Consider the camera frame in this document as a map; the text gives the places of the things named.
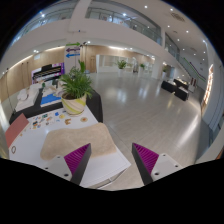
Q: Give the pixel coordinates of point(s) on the blue cloth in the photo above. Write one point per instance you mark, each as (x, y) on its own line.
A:
(49, 100)

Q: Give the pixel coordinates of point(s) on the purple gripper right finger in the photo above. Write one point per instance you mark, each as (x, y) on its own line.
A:
(145, 160)

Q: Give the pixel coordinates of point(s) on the potted green plant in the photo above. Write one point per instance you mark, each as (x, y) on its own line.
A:
(76, 83)

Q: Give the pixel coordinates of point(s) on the striped plant pot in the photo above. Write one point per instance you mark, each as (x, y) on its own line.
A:
(73, 107)

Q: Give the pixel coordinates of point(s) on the black sofa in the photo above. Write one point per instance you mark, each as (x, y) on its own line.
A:
(182, 93)
(168, 86)

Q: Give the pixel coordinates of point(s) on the beige towel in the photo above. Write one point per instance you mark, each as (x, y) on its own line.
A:
(63, 141)

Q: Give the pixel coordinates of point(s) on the red folder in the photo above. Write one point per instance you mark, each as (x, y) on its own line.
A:
(15, 129)

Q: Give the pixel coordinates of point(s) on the white folded towel stack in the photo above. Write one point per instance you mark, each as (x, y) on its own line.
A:
(27, 97)

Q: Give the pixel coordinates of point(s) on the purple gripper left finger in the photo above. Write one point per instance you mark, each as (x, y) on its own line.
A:
(77, 162)

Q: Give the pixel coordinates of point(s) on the distant potted plant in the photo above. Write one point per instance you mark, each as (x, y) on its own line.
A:
(121, 64)

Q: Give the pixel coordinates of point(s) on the black sofa far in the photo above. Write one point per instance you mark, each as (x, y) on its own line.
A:
(168, 86)

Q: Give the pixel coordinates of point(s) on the black table cloth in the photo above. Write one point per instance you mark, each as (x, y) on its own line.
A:
(94, 104)

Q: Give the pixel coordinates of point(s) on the black sofa near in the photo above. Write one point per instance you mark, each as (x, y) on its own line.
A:
(182, 93)

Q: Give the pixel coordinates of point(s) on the direction arrow sign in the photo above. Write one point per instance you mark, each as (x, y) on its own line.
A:
(72, 50)

